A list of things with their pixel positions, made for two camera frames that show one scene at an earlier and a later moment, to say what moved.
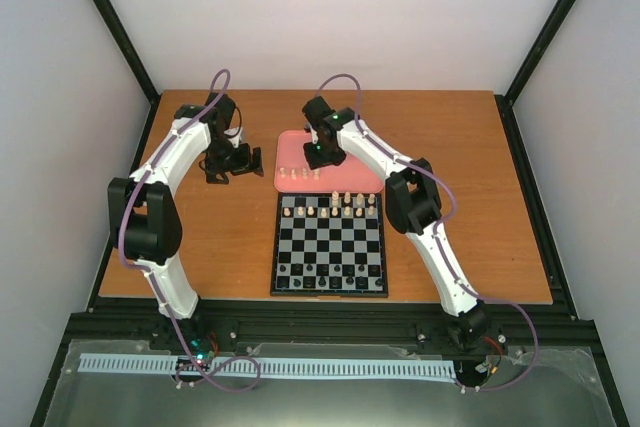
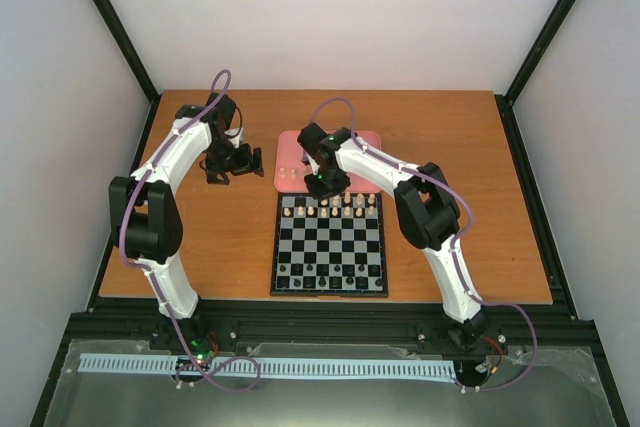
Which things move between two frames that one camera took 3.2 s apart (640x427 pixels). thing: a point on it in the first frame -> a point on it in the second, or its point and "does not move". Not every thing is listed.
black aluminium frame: (121, 316) does not move
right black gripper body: (327, 155) -> (328, 184)
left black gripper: (244, 166) does not move
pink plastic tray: (292, 173) does not move
